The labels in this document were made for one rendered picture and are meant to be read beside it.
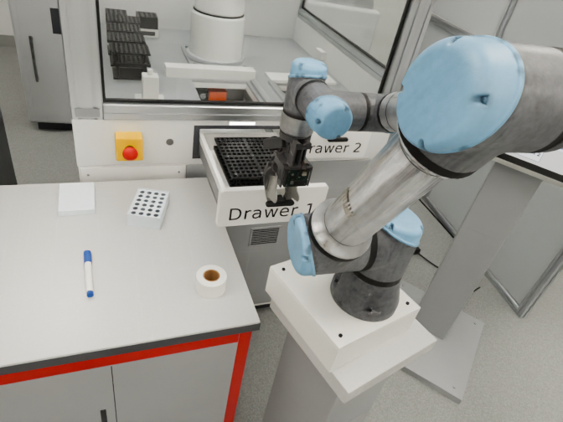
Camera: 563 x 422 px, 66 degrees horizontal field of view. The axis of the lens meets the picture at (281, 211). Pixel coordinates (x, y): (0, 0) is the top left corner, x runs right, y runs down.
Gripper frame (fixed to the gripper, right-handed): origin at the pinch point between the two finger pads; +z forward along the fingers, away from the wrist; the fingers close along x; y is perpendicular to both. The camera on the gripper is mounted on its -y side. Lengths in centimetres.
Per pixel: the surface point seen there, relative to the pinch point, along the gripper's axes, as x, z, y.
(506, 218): 93, 19, -4
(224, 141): -6.3, 0.9, -31.0
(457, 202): 159, 72, -81
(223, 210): -13.3, 3.4, -1.3
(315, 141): 25.2, 2.5, -33.3
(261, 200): -3.7, 1.0, -1.3
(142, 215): -31.7, 11.0, -11.1
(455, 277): 90, 52, -8
